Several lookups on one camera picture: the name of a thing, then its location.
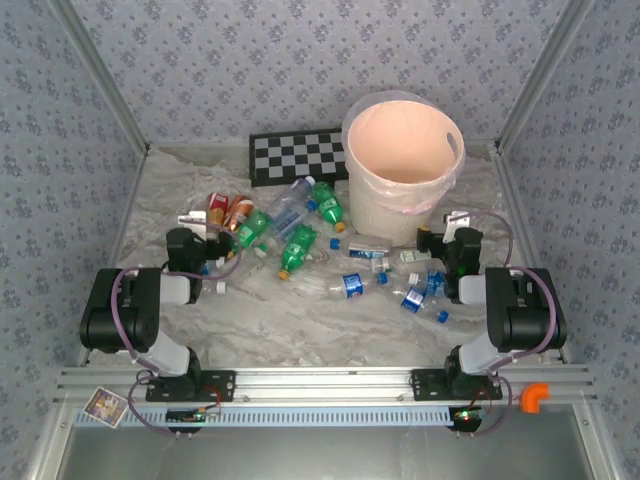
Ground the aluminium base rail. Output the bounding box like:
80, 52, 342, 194
53, 366, 599, 405

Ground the green plastic bottle orange cap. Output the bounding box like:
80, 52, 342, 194
227, 208, 275, 260
277, 224, 319, 281
309, 181, 348, 234

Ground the orange soda bottle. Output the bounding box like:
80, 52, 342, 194
223, 194, 256, 232

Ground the crushed bottle blue white label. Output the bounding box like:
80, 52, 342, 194
347, 236, 395, 260

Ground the circuit board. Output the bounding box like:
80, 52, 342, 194
165, 407, 221, 425
452, 405, 489, 424

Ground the left circuit board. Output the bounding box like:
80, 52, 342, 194
165, 407, 221, 425

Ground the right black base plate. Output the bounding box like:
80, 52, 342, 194
410, 368, 504, 403

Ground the black grey checkerboard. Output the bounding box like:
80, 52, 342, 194
248, 128, 351, 189

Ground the aluminium frame post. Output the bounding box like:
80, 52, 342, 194
47, 0, 152, 154
494, 0, 599, 154

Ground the right circuit board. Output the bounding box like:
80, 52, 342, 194
452, 405, 489, 424

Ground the slotted grey cable duct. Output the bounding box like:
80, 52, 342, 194
74, 405, 459, 427

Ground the orange pipe elbow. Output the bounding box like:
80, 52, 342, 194
518, 382, 551, 415

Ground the large clear bottle white cap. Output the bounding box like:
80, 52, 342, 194
267, 175, 317, 242

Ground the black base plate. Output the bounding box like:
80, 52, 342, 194
144, 369, 237, 403
410, 368, 504, 403

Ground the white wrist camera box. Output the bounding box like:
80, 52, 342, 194
443, 209, 474, 245
177, 210, 209, 236

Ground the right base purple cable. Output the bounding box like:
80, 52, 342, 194
469, 374, 514, 437

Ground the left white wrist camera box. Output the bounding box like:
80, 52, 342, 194
177, 210, 209, 236

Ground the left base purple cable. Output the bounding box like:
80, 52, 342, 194
126, 369, 211, 437

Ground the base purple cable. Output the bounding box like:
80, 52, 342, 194
126, 369, 211, 437
469, 374, 514, 437

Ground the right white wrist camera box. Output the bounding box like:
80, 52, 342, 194
443, 209, 474, 245

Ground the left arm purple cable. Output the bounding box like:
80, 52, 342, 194
110, 222, 245, 374

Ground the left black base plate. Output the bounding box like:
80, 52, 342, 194
144, 369, 237, 403

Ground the colourful picture card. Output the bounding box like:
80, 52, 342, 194
82, 385, 132, 430

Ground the beige plastic bin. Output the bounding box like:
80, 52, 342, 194
346, 97, 466, 247

